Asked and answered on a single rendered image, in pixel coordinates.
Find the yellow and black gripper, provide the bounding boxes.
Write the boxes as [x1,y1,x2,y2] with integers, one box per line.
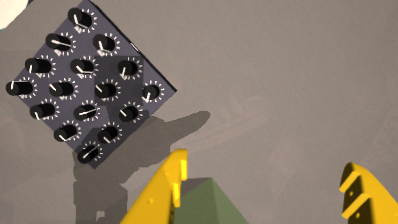
[120,149,398,224]

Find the dark grey knob box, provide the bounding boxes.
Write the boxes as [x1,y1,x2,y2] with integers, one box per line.
[6,0,177,170]

